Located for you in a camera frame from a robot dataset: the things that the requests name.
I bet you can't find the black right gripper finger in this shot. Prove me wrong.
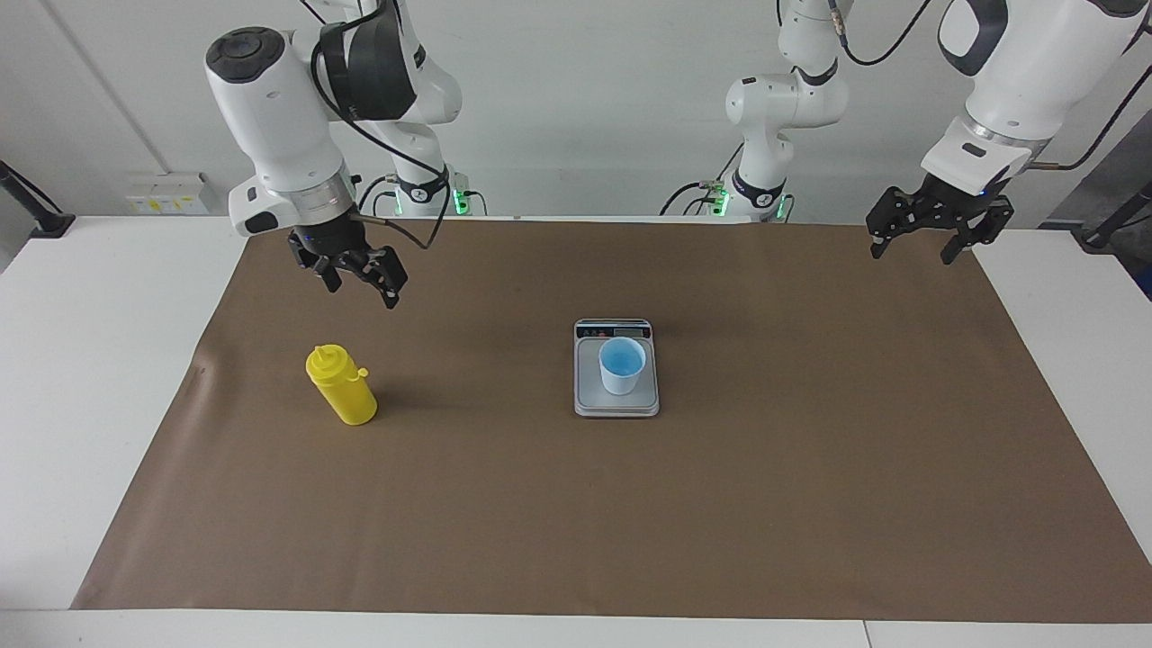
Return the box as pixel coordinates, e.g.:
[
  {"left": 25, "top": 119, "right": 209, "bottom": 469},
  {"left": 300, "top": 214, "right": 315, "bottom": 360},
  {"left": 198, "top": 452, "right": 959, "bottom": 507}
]
[
  {"left": 288, "top": 234, "right": 347, "bottom": 294},
  {"left": 354, "top": 246, "right": 410, "bottom": 311}
]

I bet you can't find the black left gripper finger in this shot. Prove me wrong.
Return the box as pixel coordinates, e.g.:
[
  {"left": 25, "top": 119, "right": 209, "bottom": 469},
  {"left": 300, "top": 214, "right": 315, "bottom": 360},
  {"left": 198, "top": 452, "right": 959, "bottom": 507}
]
[
  {"left": 867, "top": 187, "right": 926, "bottom": 261},
  {"left": 939, "top": 200, "right": 1015, "bottom": 266}
]

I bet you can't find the yellow squeeze bottle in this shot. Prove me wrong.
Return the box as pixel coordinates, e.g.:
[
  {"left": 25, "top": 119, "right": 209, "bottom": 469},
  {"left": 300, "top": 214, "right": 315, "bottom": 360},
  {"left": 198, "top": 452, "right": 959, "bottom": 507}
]
[{"left": 306, "top": 345, "right": 379, "bottom": 427}]

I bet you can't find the light blue plastic cup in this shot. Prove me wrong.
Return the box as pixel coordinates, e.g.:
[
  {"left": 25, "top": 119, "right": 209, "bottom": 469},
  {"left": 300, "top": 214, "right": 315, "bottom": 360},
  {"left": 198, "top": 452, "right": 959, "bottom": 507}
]
[{"left": 598, "top": 337, "right": 647, "bottom": 396}]

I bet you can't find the silver digital kitchen scale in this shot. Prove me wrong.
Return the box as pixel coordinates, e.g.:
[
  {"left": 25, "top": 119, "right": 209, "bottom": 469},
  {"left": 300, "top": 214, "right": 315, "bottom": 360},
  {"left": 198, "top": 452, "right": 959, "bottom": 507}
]
[{"left": 573, "top": 318, "right": 661, "bottom": 419}]

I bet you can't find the brown paper table mat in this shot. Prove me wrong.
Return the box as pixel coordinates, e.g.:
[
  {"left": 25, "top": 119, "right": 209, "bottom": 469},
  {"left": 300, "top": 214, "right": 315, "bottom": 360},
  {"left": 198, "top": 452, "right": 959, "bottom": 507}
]
[{"left": 70, "top": 216, "right": 1152, "bottom": 624}]

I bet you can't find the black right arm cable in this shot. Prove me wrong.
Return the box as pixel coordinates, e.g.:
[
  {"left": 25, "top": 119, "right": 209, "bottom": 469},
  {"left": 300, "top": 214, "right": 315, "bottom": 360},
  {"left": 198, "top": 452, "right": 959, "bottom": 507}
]
[{"left": 310, "top": 0, "right": 452, "bottom": 252}]

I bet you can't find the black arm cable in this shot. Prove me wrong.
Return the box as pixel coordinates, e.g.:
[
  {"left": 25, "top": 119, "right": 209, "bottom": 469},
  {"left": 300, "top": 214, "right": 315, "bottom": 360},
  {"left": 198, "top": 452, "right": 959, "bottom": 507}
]
[
  {"left": 828, "top": 0, "right": 1152, "bottom": 172},
  {"left": 310, "top": 0, "right": 452, "bottom": 252}
]

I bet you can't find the black camera stand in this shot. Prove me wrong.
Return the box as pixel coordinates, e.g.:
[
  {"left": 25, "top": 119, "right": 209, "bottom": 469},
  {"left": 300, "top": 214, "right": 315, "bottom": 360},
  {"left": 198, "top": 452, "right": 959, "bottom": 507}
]
[
  {"left": 1071, "top": 180, "right": 1152, "bottom": 251},
  {"left": 0, "top": 160, "right": 76, "bottom": 239}
]

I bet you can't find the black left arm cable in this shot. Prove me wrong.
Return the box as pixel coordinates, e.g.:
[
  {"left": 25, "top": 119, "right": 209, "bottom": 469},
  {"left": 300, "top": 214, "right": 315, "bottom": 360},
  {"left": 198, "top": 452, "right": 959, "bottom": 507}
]
[{"left": 828, "top": 0, "right": 1152, "bottom": 172}]

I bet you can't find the white wall socket box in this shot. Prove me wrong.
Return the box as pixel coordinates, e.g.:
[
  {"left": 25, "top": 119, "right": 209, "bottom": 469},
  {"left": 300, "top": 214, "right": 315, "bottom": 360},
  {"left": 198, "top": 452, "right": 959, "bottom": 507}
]
[{"left": 124, "top": 173, "right": 210, "bottom": 215}]

